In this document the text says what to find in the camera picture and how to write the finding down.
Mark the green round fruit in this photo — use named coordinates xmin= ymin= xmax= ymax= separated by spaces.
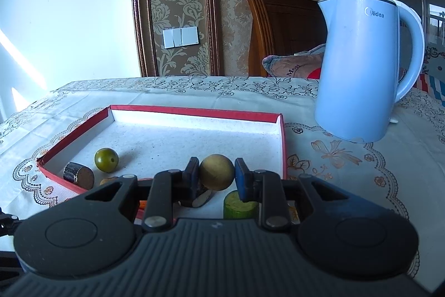
xmin=94 ymin=148 xmax=119 ymax=173

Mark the white wall switch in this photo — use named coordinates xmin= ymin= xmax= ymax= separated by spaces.
xmin=163 ymin=26 xmax=199 ymax=49

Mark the green cylindrical fruit piece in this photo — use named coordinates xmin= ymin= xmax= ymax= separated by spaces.
xmin=223 ymin=190 xmax=259 ymax=219

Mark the red cardboard box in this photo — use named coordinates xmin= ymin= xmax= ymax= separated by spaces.
xmin=36 ymin=104 xmax=300 ymax=224

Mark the light blue electric kettle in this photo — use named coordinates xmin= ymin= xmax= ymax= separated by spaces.
xmin=315 ymin=0 xmax=425 ymax=143

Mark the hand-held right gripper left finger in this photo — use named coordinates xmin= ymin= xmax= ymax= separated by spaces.
xmin=83 ymin=158 xmax=200 ymax=231

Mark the large dark sugarcane piece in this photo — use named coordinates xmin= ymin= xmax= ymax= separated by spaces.
xmin=63 ymin=161 xmax=95 ymax=189

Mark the yellow-brown round fruit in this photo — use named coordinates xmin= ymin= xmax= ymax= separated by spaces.
xmin=199 ymin=154 xmax=235 ymax=191

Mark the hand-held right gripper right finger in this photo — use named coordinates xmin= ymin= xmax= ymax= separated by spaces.
xmin=234 ymin=157 xmax=348 ymax=231

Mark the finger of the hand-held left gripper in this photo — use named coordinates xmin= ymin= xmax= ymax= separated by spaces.
xmin=0 ymin=207 xmax=21 ymax=237

